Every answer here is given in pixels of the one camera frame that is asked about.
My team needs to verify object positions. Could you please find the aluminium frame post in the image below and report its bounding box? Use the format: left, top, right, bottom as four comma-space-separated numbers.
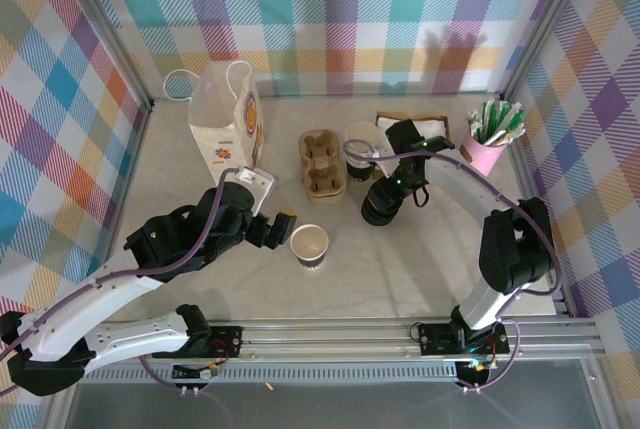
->
49, 0, 155, 115
497, 0, 604, 103

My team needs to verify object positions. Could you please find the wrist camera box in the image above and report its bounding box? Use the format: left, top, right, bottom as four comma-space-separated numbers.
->
386, 118, 427, 151
233, 166, 279, 216

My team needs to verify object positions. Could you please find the pink tin cup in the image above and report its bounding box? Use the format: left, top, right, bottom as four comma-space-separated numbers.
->
458, 128, 506, 177

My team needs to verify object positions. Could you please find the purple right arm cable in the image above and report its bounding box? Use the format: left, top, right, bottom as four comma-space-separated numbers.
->
342, 138, 564, 395

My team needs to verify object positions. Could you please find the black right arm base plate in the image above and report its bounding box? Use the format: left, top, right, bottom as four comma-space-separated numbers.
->
415, 322, 512, 356

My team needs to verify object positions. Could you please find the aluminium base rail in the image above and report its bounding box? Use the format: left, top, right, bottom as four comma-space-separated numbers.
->
52, 317, 604, 366

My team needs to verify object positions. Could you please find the small controller board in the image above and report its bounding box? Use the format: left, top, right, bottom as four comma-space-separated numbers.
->
171, 361, 224, 381
455, 357, 494, 384

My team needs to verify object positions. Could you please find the aluminium frame floor rail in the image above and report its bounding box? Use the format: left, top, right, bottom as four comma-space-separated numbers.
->
502, 96, 574, 320
42, 98, 155, 429

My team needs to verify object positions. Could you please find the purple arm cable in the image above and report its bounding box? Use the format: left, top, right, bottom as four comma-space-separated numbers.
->
0, 167, 249, 400
342, 138, 564, 395

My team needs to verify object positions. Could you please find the black lid stack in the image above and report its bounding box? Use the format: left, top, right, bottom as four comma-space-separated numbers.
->
361, 196, 401, 227

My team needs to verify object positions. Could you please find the green wrapped straw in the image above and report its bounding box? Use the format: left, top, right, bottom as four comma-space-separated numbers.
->
504, 103, 524, 134
487, 101, 503, 143

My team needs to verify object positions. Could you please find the paper cup stack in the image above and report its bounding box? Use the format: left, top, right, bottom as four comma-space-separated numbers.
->
344, 121, 389, 184

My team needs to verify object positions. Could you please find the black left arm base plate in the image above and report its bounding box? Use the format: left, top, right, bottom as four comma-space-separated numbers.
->
207, 324, 245, 361

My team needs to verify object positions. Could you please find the white paper gift bag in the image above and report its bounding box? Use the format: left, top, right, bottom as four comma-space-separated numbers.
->
163, 59, 267, 188

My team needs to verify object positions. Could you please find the paper coffee cup black sleeve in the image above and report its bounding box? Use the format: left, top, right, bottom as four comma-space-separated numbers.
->
289, 223, 330, 272

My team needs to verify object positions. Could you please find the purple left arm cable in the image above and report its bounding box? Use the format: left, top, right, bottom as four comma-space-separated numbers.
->
0, 167, 249, 400

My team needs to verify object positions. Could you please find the grey slotted cable duct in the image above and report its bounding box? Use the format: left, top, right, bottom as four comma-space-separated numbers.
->
79, 366, 464, 386

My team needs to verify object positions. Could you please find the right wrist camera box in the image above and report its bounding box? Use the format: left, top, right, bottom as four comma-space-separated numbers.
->
386, 118, 427, 151

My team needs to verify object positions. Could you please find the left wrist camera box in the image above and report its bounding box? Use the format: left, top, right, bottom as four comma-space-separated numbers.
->
233, 166, 279, 216

